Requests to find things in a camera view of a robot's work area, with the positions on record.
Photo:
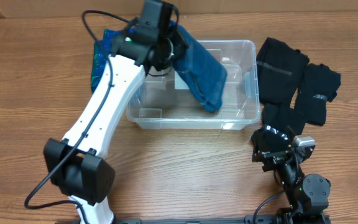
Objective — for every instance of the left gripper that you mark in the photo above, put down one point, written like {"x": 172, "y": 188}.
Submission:
{"x": 179, "y": 42}

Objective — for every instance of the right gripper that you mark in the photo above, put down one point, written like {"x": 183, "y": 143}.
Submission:
{"x": 275, "y": 157}

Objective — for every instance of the blue denim jeans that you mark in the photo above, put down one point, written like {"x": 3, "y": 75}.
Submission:
{"x": 204, "y": 75}

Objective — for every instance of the clear plastic storage bin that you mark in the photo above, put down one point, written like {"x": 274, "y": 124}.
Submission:
{"x": 158, "y": 105}

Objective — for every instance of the blue sequin garment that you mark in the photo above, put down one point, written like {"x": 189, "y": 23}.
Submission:
{"x": 99, "y": 60}

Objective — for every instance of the small black garment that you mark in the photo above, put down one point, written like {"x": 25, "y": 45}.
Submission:
{"x": 318, "y": 86}

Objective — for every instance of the large black garment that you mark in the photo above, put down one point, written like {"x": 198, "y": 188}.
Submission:
{"x": 280, "y": 70}

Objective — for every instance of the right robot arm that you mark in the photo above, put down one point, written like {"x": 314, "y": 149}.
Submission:
{"x": 307, "y": 195}

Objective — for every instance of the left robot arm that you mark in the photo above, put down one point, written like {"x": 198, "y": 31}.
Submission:
{"x": 122, "y": 60}

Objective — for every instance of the white label in bin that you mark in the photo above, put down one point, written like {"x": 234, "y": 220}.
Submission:
{"x": 179, "y": 83}

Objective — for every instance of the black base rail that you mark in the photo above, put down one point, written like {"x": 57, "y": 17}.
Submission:
{"x": 191, "y": 221}

